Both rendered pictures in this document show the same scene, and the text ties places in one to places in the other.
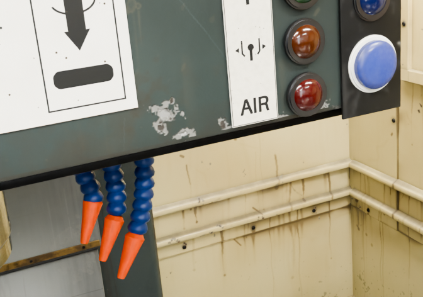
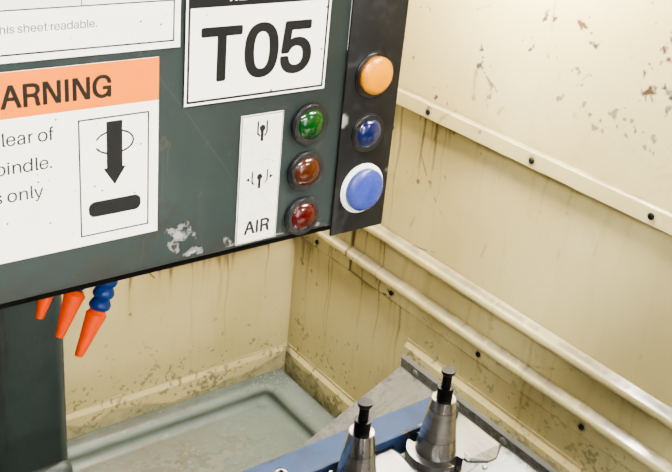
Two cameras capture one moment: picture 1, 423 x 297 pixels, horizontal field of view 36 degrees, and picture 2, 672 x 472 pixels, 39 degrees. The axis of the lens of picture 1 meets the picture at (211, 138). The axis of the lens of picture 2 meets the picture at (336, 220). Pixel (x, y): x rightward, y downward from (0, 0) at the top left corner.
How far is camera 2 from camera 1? 0.25 m
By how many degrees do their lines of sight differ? 17
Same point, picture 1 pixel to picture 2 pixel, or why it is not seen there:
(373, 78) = (361, 203)
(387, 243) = (335, 284)
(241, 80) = (248, 205)
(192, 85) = (206, 209)
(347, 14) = (345, 146)
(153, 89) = (171, 214)
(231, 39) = (244, 170)
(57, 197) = not seen: outside the picture
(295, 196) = not seen: hidden behind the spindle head
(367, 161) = not seen: hidden behind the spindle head
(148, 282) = (46, 330)
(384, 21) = (376, 151)
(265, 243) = (185, 276)
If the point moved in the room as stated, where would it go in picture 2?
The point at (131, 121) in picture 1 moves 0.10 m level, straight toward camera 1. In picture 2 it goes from (149, 242) to (188, 331)
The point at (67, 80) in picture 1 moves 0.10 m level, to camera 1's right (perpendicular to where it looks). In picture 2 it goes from (101, 209) to (276, 205)
